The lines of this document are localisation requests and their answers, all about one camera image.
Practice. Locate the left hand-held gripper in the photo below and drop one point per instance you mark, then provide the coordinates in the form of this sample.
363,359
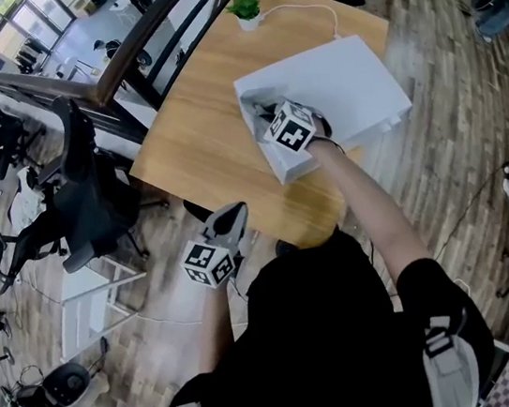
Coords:
209,264

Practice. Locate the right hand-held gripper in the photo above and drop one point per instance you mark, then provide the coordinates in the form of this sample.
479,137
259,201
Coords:
288,128

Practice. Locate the large white box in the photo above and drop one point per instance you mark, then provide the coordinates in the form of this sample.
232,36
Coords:
350,84

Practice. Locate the person's right forearm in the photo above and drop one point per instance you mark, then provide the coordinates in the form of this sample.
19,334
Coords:
369,209

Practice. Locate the person's left forearm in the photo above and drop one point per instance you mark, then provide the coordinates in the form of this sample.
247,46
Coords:
213,327

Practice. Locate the black bin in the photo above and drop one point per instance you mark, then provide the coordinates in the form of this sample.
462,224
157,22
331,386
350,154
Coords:
199,211

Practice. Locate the person's left black shoe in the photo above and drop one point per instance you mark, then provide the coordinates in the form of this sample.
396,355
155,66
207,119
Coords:
285,246

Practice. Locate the potted green plant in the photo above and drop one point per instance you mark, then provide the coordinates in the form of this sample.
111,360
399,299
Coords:
247,11

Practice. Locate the large black office chair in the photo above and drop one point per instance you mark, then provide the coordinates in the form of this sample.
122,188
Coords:
92,198

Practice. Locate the person's black shirt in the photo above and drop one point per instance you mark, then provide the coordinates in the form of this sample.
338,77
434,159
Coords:
323,344

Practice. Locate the white garment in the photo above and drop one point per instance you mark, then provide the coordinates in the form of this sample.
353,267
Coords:
25,194

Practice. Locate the black mesh desk chair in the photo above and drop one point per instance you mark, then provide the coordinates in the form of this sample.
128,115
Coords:
6,145

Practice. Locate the glass window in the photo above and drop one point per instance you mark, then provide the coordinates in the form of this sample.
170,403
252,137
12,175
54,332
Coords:
19,24

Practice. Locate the white frame stool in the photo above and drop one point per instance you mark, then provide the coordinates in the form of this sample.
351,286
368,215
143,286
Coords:
84,304

